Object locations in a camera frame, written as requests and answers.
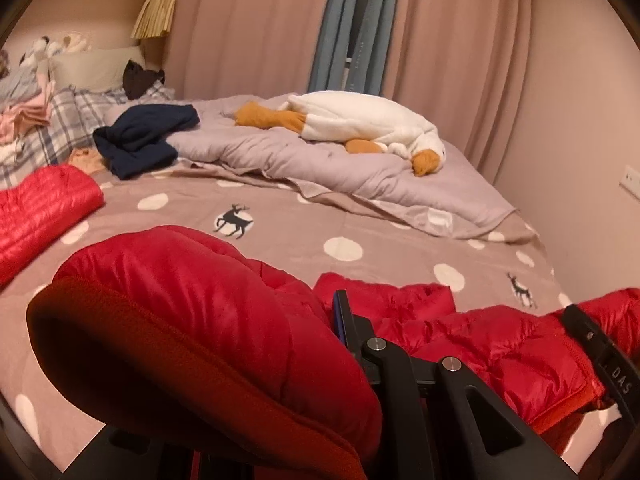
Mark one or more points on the peach patterned cloth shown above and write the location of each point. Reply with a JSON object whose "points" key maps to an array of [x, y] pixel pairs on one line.
{"points": [[87, 159]]}

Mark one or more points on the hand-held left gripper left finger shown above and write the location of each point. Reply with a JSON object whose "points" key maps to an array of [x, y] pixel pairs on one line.
{"points": [[135, 452]]}

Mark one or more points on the cream plush toy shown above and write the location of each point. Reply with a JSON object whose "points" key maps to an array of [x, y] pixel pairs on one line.
{"points": [[77, 42]]}

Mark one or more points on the dark brown cloth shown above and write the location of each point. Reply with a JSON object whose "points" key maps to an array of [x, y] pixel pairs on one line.
{"points": [[140, 80]]}

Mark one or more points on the navy blue garment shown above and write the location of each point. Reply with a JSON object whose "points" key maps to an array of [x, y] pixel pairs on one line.
{"points": [[145, 130]]}

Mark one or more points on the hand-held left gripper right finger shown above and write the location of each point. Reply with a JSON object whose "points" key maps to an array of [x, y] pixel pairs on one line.
{"points": [[341, 320]]}

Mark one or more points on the red down jacket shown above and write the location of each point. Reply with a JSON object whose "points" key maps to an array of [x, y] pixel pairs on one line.
{"points": [[200, 285], [40, 210]]}

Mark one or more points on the grey crumpled garment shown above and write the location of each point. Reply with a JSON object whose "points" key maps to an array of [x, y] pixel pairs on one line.
{"points": [[20, 85]]}

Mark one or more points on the folded red down jacket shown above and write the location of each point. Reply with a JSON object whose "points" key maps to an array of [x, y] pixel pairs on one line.
{"points": [[40, 210]]}

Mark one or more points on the plaid pillow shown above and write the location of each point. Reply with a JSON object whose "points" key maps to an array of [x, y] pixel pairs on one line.
{"points": [[85, 110]]}

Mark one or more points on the black and white plush toy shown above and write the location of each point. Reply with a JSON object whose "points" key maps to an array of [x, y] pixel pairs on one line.
{"points": [[40, 50]]}

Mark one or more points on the white wall outlet strip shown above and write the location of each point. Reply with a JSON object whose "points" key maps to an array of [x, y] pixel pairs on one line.
{"points": [[631, 180]]}

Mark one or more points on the pink folded clothes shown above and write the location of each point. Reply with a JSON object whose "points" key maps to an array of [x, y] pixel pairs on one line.
{"points": [[25, 117]]}

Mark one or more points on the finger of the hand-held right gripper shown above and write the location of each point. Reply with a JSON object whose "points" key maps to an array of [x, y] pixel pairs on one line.
{"points": [[620, 380]]}

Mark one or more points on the beige pillow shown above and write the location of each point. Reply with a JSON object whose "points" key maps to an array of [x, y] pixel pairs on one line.
{"points": [[95, 67]]}

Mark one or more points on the white folded clothes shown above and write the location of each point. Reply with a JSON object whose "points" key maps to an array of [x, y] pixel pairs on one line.
{"points": [[10, 150]]}

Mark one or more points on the grey quilt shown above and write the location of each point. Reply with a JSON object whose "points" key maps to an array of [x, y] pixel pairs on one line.
{"points": [[300, 160]]}

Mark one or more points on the beige fringed hanging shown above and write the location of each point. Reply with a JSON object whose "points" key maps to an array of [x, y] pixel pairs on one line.
{"points": [[155, 12]]}

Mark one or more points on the white goose plush toy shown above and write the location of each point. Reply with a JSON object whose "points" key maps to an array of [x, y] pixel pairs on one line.
{"points": [[360, 120]]}

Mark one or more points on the blue curtain panel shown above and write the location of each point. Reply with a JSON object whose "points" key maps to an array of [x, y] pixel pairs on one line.
{"points": [[330, 35], [377, 35]]}

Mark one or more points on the pink curtain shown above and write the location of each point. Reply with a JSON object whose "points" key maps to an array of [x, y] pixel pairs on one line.
{"points": [[450, 50], [250, 30]]}

